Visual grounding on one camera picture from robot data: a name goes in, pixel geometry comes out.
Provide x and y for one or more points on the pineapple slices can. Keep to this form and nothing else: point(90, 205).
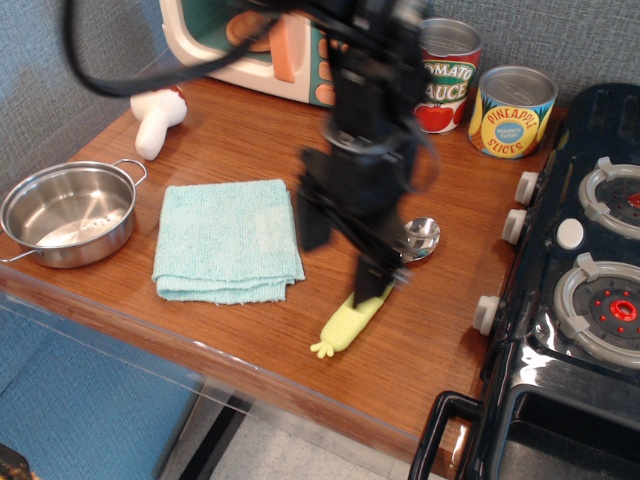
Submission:
point(512, 108)

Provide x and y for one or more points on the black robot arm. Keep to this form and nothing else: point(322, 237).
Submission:
point(379, 79)

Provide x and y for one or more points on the spoon with yellow handle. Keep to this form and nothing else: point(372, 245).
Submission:
point(421, 237)

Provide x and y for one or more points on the tomato sauce can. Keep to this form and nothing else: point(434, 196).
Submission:
point(451, 51)

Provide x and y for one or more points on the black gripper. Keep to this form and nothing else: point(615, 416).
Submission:
point(357, 193)

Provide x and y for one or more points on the plush mushroom toy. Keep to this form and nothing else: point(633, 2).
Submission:
point(157, 111)

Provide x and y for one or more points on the black toy stove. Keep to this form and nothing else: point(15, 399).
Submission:
point(560, 396)

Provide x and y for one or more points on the light blue folded cloth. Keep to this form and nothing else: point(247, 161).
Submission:
point(228, 243)

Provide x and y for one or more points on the small steel pot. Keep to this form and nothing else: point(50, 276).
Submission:
point(73, 214)

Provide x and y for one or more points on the orange toy plate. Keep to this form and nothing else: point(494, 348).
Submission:
point(245, 25)

